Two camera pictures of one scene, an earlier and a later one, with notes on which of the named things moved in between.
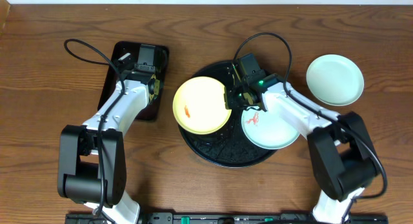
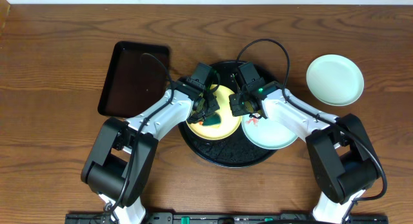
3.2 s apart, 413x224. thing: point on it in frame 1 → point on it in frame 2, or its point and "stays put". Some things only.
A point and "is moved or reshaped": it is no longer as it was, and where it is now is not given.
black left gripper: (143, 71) → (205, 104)
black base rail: (227, 218) stays put
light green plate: (268, 128) stays put
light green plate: (335, 79) stays put
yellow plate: (199, 106) is moved or reshaped
